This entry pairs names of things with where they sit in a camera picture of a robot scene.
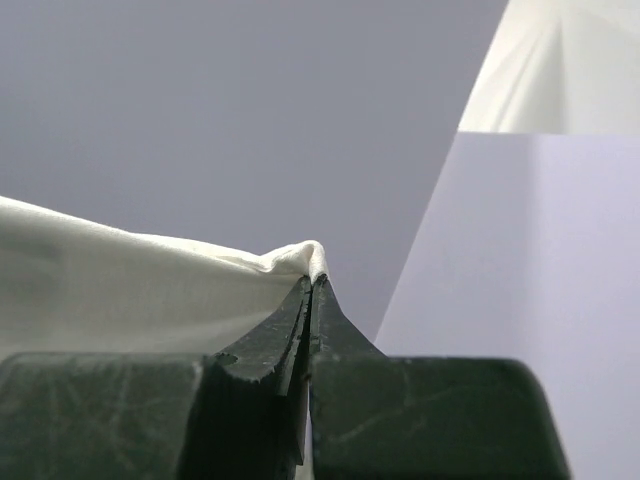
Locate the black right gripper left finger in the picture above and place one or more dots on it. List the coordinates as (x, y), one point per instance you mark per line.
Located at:
(237, 414)

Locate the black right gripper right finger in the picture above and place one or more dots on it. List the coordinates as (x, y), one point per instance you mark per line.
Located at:
(376, 416)

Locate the white t-shirt red print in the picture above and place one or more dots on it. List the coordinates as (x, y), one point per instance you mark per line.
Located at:
(465, 174)

